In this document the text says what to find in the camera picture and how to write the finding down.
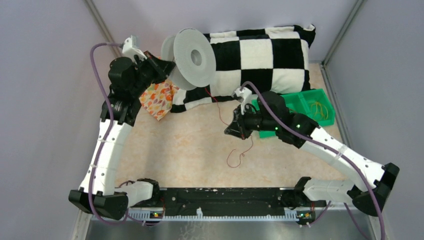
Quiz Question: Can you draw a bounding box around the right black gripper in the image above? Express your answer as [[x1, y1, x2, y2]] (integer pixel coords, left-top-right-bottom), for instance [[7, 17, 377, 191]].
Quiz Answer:
[[224, 102, 278, 140]]

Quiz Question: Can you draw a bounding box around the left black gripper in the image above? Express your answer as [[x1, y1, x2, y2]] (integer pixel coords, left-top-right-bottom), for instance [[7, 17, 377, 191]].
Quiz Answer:
[[130, 49, 176, 97]]

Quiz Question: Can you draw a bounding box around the red wire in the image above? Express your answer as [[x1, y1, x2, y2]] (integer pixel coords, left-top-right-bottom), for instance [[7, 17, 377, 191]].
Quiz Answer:
[[203, 86, 255, 169]]

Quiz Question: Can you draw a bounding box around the grey perforated cable spool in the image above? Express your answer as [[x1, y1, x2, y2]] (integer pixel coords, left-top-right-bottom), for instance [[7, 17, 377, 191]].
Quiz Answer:
[[160, 28, 217, 91]]

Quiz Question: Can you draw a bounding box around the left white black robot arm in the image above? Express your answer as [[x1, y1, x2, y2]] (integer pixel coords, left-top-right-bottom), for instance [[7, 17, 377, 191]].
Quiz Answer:
[[68, 51, 176, 220]]

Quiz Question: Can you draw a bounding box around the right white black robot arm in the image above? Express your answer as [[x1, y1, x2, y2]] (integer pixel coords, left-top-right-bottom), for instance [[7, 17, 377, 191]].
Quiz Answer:
[[224, 87, 400, 217]]

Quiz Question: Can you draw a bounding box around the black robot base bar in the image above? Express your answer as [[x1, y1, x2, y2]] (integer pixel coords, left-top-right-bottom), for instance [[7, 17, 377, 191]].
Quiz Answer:
[[135, 187, 327, 217]]

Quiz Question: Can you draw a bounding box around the orange floral cloth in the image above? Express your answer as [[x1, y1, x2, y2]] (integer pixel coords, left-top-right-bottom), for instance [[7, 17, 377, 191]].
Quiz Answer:
[[139, 80, 179, 121]]

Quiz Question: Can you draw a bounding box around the black white checkered pillow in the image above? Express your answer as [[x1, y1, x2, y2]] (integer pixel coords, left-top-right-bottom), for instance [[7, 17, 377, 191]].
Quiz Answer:
[[170, 24, 316, 113]]

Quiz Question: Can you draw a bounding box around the green plastic compartment bin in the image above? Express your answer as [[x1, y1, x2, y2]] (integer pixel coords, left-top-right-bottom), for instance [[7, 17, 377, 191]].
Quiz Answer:
[[250, 88, 336, 139]]

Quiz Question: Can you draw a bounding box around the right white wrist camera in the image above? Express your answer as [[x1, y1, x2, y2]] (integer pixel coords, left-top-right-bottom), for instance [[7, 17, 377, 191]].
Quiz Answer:
[[231, 86, 253, 115]]

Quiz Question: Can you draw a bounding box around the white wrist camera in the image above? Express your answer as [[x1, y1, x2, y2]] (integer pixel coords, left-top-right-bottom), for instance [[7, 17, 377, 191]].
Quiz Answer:
[[122, 35, 147, 63], [231, 86, 253, 115]]

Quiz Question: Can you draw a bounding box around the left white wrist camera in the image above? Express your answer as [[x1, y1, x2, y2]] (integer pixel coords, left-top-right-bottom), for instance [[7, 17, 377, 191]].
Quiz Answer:
[[122, 35, 147, 63]]

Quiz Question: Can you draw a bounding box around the yellow wire coil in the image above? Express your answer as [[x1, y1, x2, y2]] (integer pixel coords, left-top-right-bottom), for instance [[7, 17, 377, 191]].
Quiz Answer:
[[309, 100, 329, 122]]

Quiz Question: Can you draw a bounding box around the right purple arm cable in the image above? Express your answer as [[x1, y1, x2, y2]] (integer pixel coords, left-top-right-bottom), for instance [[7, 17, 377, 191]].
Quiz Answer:
[[241, 81, 387, 240]]

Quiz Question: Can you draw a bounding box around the grey slotted cable duct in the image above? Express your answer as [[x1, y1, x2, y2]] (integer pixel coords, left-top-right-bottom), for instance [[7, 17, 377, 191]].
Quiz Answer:
[[126, 208, 299, 223]]

